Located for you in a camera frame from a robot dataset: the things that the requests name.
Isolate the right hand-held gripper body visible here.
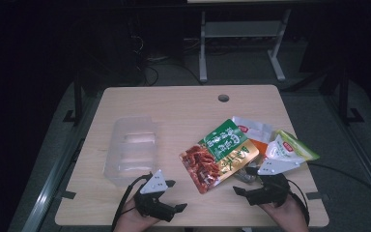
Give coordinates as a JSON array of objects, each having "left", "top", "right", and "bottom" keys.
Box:
[{"left": 245, "top": 159, "right": 301, "bottom": 208}]

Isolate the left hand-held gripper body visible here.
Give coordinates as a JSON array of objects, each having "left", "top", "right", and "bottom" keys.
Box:
[{"left": 133, "top": 169, "right": 177, "bottom": 223}]

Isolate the green and gold snack bag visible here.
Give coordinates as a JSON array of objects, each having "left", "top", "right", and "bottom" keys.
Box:
[{"left": 179, "top": 118, "right": 261, "bottom": 195}]

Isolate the green and white powder bag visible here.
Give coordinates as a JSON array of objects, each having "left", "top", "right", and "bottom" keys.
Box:
[{"left": 264, "top": 129, "right": 321, "bottom": 166}]

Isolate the clear plastic container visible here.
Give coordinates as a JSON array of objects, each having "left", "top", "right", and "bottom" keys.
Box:
[{"left": 102, "top": 115, "right": 159, "bottom": 188}]

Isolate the orange and white powder bag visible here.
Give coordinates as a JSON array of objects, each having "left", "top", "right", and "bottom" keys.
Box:
[{"left": 231, "top": 115, "right": 274, "bottom": 185}]

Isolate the person's right hand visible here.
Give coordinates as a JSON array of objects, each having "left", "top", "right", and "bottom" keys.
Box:
[{"left": 258, "top": 194, "right": 309, "bottom": 232}]

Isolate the person's left hand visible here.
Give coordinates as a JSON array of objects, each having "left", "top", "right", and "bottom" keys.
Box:
[{"left": 113, "top": 196, "right": 161, "bottom": 232}]

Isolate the black metal stand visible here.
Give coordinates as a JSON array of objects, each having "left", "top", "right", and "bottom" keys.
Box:
[
  {"left": 337, "top": 62, "right": 365, "bottom": 126},
  {"left": 62, "top": 69, "right": 85, "bottom": 128}
]

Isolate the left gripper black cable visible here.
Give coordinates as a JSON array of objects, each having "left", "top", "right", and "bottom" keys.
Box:
[{"left": 110, "top": 173, "right": 153, "bottom": 232}]

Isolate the black table edge bracket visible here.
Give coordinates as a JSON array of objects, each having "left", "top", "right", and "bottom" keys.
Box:
[
  {"left": 305, "top": 191, "right": 324, "bottom": 201},
  {"left": 60, "top": 189, "right": 77, "bottom": 200}
]

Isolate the black floor cable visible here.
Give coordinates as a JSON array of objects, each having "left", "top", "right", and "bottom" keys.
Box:
[{"left": 306, "top": 161, "right": 371, "bottom": 206}]

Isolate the aluminium floor rail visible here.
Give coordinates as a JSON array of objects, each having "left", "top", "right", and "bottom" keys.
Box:
[
  {"left": 21, "top": 136, "right": 90, "bottom": 232},
  {"left": 321, "top": 95, "right": 371, "bottom": 209}
]

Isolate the bundle of dark cables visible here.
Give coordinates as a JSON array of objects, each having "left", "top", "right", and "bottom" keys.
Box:
[{"left": 131, "top": 32, "right": 205, "bottom": 87}]

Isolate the white metal desk frame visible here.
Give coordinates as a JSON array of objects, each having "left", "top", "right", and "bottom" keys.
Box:
[{"left": 198, "top": 8, "right": 293, "bottom": 83}]

